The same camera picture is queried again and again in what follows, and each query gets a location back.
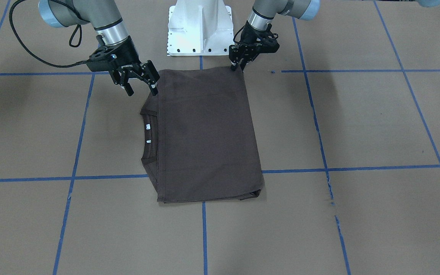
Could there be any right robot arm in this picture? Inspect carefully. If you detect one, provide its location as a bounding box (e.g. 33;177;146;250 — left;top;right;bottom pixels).
38;0;160;96

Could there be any dark brown t-shirt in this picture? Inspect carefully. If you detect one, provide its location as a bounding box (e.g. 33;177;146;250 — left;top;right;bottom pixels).
140;66;264;203

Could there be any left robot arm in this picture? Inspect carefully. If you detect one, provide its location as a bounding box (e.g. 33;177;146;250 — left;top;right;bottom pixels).
228;0;320;71

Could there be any white central pillar base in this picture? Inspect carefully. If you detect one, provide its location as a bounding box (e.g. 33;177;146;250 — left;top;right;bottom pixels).
167;0;234;56

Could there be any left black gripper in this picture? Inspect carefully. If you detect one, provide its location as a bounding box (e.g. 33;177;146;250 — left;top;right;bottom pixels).
229;22;280;72

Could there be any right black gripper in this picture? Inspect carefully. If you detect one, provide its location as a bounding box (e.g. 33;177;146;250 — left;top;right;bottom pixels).
87;36;160;96

